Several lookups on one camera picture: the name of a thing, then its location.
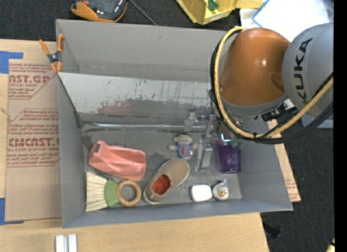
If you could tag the purple plastic cup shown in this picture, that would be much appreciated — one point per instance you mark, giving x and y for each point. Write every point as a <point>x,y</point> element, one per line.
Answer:
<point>229,160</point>

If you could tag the small doll in blue clothes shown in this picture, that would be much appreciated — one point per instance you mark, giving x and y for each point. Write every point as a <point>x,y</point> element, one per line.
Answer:
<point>185,148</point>

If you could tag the white toy duck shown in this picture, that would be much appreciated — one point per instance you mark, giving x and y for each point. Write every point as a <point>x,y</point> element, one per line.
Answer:
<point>221,191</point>

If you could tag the black cylinder on white bracket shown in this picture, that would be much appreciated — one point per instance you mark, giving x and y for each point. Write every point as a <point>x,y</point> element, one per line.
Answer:
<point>282,108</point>

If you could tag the small white box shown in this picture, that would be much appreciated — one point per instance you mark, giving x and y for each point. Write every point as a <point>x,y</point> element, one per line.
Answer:
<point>201,193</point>

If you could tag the beige shoe with orange lining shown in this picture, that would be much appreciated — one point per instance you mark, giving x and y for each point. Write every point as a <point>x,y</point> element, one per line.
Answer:
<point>173,169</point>

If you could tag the pink plastic bottle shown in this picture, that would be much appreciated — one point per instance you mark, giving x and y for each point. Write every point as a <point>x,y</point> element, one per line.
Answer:
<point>119,160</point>

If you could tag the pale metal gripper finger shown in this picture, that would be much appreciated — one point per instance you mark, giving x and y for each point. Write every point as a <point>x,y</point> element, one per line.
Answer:
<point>208,155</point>
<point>199,156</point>

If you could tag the brown cardboard board, red print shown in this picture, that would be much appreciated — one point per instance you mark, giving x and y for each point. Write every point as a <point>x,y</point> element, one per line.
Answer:
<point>32,137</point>

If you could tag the grey metal bin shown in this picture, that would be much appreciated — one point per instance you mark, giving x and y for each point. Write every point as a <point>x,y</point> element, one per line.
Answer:
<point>151,50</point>

